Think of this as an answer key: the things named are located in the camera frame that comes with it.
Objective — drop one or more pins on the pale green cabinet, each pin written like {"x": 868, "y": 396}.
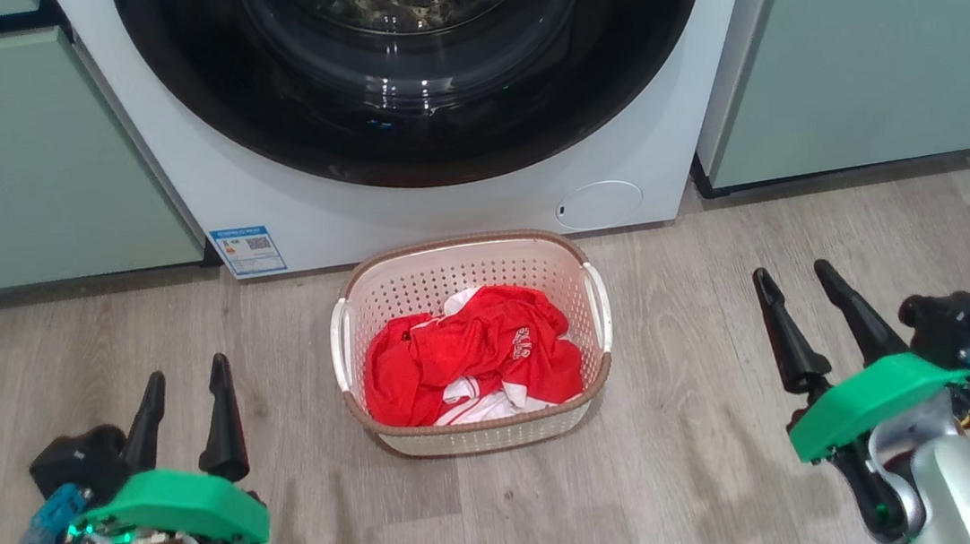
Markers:
{"x": 875, "y": 42}
{"x": 13, "y": 159}

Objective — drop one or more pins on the blue energy label sticker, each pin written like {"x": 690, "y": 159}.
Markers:
{"x": 248, "y": 252}

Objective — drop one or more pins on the round white filter cover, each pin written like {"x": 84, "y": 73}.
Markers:
{"x": 600, "y": 204}

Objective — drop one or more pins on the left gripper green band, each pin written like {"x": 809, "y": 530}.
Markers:
{"x": 176, "y": 507}

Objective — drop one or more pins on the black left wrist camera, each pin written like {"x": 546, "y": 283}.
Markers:
{"x": 76, "y": 459}

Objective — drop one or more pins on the red number 23 jersey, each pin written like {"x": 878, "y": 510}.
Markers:
{"x": 457, "y": 347}

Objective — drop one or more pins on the white front-load washing machine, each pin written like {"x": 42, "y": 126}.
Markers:
{"x": 443, "y": 213}

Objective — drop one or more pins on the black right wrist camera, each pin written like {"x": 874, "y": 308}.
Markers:
{"x": 950, "y": 322}

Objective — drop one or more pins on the cream laundry basket brown rim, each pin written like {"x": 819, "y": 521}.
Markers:
{"x": 448, "y": 267}

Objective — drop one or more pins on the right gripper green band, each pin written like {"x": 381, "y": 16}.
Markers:
{"x": 868, "y": 398}

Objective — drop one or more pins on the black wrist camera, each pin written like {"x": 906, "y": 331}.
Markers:
{"x": 950, "y": 322}
{"x": 76, "y": 459}

